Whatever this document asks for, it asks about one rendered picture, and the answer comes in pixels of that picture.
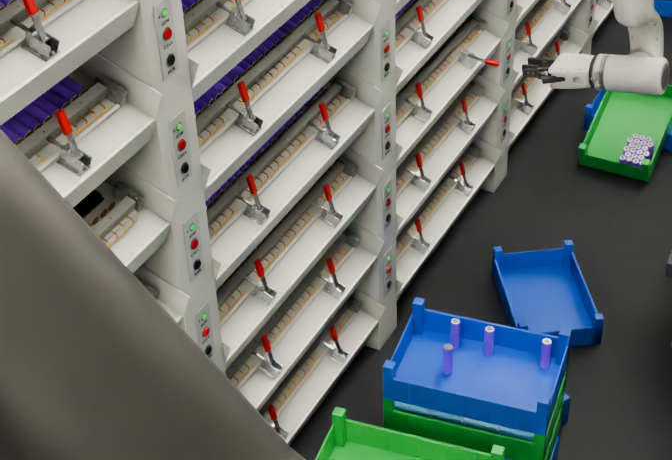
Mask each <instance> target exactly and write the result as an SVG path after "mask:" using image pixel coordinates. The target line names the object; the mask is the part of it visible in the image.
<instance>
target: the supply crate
mask: <svg viewBox="0 0 672 460"><path fill-rule="evenodd" d="M453 318H458V319H459V320H460V346H459V348H457V349H453V371H452V374H450V375H445V374H444V373H443V346H444V345H445V344H450V328H451V320H452V319H453ZM486 326H493V327H494V329H495V332H494V349H493V355H492V356H490V357H487V356H485V355H484V334H485V327H486ZM544 338H549V339H551V340H552V346H551V356H550V367H549V368H548V369H542V368H541V367H540V356H541V345H542V339H544ZM570 339H571V329H566V328H561V329H560V332H559V337H558V336H553V335H548V334H544V333H539V332H534V331H529V330H525V329H520V328H515V327H510V326H506V325H501V324H496V323H491V322H487V321H482V320H477V319H472V318H468V317H463V316H458V315H453V314H449V313H444V312H439V311H435V310H430V309H425V299H422V298H418V297H415V299H414V301H413V303H412V315H411V317H410V319H409V321H408V323H407V325H406V328H405V330H404V332H403V334H402V336H401V338H400V341H399V343H398V345H397V347H396V349H395V351H394V354H393V356H392V358H391V360H390V361H389V360H386V361H385V363H384V365H383V398H385V399H389V400H393V401H398V402H402V403H406V404H411V405H415V406H419V407H423V408H428V409H432V410H436V411H440V412H445V413H449V414H453V415H457V416H462V417H466V418H470V419H474V420H479V421H483V422H487V423H491V424H496V425H500V426H504V427H508V428H513V429H517V430H521V431H525V432H530V433H534V434H538V435H542V436H546V432H547V429H548V426H549V422H550V419H551V416H552V412H553V409H554V406H555V403H556V399H557V396H558V393H559V389H560V386H561V383H562V380H563V376H564V373H565V370H566V366H567V363H568V358H569V348H570Z"/></svg>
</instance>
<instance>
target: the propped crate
mask: <svg viewBox="0 0 672 460"><path fill-rule="evenodd" d="M671 126H672V86H671V85H668V86H667V89H666V91H665V92H664V93H663V94H662V95H652V94H640V93H627V92H614V91H606V92H605V94H604V96H603V98H602V101H601V103H600V105H599V107H598V110H597V112H596V114H595V116H594V119H593V121H592V123H591V125H590V128H589V130H588V132H587V134H586V137H585V139H584V141H583V143H580V145H579V147H578V150H579V164H581V165H585V166H589V167H592V168H596V169H600V170H604V171H608V172H612V173H616V174H619V175H623V176H627V177H631V178H635V179H639V180H643V181H647V182H649V180H650V177H651V175H652V172H653V170H654V168H655V165H656V163H657V160H658V158H659V155H660V153H661V150H662V148H663V145H664V143H665V140H666V138H667V136H668V133H669V131H670V128H671ZM635 133H636V134H638V135H639V136H640V135H644V136H645V138H646V137H651V138H652V143H653V144H654V154H653V157H652V159H651V160H648V159H643V161H642V168H639V167H635V166H631V165H627V164H624V163H620V162H619V157H620V156H621V155H623V148H624V147H625V146H627V138H629V137H632V135H633V134H635Z"/></svg>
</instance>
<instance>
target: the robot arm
mask: <svg viewBox="0 0 672 460"><path fill-rule="evenodd" d="M613 10H614V15H615V18H616V20H617V21H618V22H619V23H620V24H621V25H623V26H626V27H628V31H629V40H630V54H629V55H614V54H599V55H595V56H593V55H587V54H578V53H562V54H560V55H559V56H557V57H556V56H555V57H545V58H539V57H528V59H527V60H528V64H523V65H522V73H523V77H530V78H538V79H541V80H542V83H543V84H548V83H550V85H549V86H550V88H555V89H585V88H590V87H592V88H595V89H596V90H601V91H614V92H627V93H640V94H652V95H662V94H663V93H664V92H665V91H666V89H667V86H668V81H669V63H668V61H667V59H666V58H663V52H664V31H663V23H662V20H661V17H660V15H659V14H658V12H657V11H656V10H655V8H654V0H613ZM544 71H547V73H548V75H546V73H545V72H544ZM552 74H553V76H552Z"/></svg>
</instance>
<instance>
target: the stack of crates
mask: <svg viewBox="0 0 672 460"><path fill-rule="evenodd" d="M504 455H505V447H502V446H498V445H493V448H492V451H491V454H490V453H486V452H482V451H478V450H474V449H470V448H465V447H461V446H457V445H453V444H449V443H445V442H441V441H437V440H432V439H428V438H424V437H420V436H416V435H412V434H408V433H404V432H399V431H395V430H391V429H387V428H383V427H379V426H375V425H370V424H366V423H362V422H358V421H354V420H350V419H346V409H343V408H339V407H335V409H334V411H333V413H332V426H331V428H330V430H329V432H328V434H327V436H326V438H325V440H324V442H323V444H322V446H321V448H320V450H319V452H318V454H317V457H316V459H315V460H504Z"/></svg>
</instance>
